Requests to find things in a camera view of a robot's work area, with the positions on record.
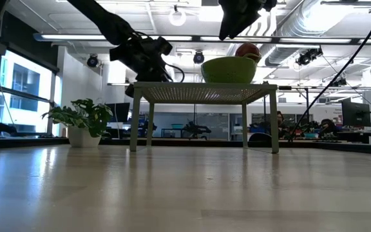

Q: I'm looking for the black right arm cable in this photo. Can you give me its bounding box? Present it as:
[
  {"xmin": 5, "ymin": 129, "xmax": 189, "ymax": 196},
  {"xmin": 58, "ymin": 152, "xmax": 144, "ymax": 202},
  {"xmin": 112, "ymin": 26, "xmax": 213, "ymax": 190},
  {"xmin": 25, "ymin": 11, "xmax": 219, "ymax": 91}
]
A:
[{"xmin": 288, "ymin": 0, "xmax": 371, "ymax": 142}]

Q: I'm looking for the green potted plant white pot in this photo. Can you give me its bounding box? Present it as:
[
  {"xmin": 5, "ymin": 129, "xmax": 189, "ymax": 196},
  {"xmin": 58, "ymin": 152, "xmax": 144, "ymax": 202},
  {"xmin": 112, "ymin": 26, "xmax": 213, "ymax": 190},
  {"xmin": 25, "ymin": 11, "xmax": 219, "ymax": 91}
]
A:
[{"xmin": 41, "ymin": 98, "xmax": 114, "ymax": 148}]

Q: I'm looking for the black flat monitor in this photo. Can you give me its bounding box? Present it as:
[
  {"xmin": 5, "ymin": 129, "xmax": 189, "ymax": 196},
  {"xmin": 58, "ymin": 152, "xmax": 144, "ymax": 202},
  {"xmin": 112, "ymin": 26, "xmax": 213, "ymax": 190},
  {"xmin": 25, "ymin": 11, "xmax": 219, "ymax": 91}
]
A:
[{"xmin": 106, "ymin": 102, "xmax": 131, "ymax": 123}]

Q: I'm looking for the black monitor on arm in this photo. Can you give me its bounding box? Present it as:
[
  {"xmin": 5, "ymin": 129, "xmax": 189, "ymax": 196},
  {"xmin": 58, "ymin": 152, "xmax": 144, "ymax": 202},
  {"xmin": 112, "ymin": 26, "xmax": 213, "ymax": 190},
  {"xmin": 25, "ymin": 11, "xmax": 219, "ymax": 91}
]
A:
[{"xmin": 341, "ymin": 98, "xmax": 371, "ymax": 139}]

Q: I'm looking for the long ceiling light strip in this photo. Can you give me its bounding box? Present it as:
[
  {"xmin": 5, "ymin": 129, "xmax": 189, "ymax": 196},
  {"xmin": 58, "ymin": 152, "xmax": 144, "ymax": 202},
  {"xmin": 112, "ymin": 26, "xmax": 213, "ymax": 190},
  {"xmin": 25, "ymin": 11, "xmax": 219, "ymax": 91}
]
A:
[{"xmin": 33, "ymin": 32, "xmax": 371, "ymax": 45}]

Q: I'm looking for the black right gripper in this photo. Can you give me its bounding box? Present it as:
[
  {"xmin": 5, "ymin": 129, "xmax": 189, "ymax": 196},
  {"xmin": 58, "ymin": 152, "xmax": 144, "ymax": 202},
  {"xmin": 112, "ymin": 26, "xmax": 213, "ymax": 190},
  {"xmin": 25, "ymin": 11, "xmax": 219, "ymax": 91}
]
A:
[{"xmin": 218, "ymin": 0, "xmax": 278, "ymax": 41}]

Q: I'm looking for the person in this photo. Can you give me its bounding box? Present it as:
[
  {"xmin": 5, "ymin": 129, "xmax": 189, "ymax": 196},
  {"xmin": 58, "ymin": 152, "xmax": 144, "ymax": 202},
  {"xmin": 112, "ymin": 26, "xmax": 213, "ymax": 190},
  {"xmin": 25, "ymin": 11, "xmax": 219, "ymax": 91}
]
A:
[
  {"xmin": 275, "ymin": 110, "xmax": 289, "ymax": 139},
  {"xmin": 319, "ymin": 118, "xmax": 338, "ymax": 138}
]

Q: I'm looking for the silver ventilation duct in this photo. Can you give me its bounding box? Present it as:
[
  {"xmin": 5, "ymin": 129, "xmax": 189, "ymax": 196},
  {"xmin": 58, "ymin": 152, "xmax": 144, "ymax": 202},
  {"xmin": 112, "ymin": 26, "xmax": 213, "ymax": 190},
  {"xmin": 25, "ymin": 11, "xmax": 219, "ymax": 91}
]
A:
[{"xmin": 262, "ymin": 0, "xmax": 334, "ymax": 67}]

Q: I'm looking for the black ceiling camera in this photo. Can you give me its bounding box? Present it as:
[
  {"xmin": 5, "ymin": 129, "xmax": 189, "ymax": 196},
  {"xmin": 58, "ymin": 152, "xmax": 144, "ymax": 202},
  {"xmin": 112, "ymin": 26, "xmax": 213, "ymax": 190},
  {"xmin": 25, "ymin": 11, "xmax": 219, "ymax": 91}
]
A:
[
  {"xmin": 295, "ymin": 47, "xmax": 324, "ymax": 67},
  {"xmin": 193, "ymin": 50, "xmax": 205, "ymax": 65},
  {"xmin": 86, "ymin": 53, "xmax": 100, "ymax": 68}
]

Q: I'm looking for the pale green perforated metal shelf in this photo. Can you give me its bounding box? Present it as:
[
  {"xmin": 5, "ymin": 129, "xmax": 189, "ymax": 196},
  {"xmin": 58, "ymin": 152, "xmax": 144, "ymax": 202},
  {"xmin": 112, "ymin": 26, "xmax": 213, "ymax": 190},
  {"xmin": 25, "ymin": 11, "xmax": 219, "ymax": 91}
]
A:
[{"xmin": 129, "ymin": 81, "xmax": 280, "ymax": 155}]

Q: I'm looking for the black metal table frame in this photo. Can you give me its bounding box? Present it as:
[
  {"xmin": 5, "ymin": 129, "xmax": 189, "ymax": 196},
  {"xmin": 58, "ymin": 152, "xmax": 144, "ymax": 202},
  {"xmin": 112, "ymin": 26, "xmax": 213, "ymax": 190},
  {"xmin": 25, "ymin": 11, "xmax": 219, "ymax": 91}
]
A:
[{"xmin": 0, "ymin": 137, "xmax": 371, "ymax": 155}]

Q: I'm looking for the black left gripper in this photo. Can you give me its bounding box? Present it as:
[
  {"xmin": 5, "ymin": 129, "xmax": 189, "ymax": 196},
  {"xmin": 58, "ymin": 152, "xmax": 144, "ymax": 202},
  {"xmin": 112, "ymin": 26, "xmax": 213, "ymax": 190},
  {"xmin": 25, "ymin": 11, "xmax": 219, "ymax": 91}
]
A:
[{"xmin": 109, "ymin": 37, "xmax": 173, "ymax": 98}]

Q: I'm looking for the round white ceiling lamp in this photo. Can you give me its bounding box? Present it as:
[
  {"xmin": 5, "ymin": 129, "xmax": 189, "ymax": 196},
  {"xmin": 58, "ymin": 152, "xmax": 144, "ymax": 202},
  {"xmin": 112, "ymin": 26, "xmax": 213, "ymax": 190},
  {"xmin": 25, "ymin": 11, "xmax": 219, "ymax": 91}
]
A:
[{"xmin": 168, "ymin": 8, "xmax": 187, "ymax": 27}]

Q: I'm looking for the red apple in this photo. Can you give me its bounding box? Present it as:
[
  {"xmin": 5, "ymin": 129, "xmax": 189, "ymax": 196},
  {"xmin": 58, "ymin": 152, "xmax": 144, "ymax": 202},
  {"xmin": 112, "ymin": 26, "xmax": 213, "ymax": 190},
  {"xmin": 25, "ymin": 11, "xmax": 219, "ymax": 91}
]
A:
[{"xmin": 235, "ymin": 42, "xmax": 262, "ymax": 63}]

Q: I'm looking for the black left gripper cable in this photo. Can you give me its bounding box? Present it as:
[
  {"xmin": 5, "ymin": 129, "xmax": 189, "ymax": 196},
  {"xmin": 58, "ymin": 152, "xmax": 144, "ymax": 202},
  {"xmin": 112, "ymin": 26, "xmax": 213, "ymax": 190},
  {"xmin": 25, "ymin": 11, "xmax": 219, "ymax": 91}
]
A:
[{"xmin": 164, "ymin": 63, "xmax": 186, "ymax": 83}]

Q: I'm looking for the green plastic colander bowl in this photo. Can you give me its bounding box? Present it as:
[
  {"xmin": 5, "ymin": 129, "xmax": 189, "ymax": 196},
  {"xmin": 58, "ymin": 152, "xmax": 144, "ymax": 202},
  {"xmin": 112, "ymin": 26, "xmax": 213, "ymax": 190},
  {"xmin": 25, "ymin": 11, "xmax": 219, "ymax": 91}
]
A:
[{"xmin": 200, "ymin": 56, "xmax": 259, "ymax": 84}]

